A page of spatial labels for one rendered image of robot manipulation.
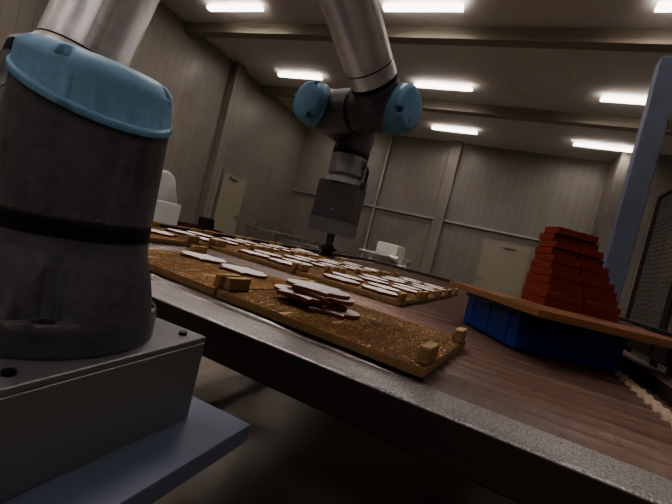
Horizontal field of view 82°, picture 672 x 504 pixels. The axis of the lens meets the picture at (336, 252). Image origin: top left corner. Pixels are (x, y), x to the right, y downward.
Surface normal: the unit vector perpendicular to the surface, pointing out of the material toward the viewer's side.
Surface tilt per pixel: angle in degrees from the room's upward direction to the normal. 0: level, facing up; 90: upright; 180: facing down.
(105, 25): 89
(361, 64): 137
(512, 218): 90
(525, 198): 90
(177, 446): 0
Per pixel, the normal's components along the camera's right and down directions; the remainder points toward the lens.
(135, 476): 0.24, -0.97
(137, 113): 0.86, 0.17
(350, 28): -0.17, 0.74
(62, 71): 0.18, 0.05
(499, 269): -0.37, -0.07
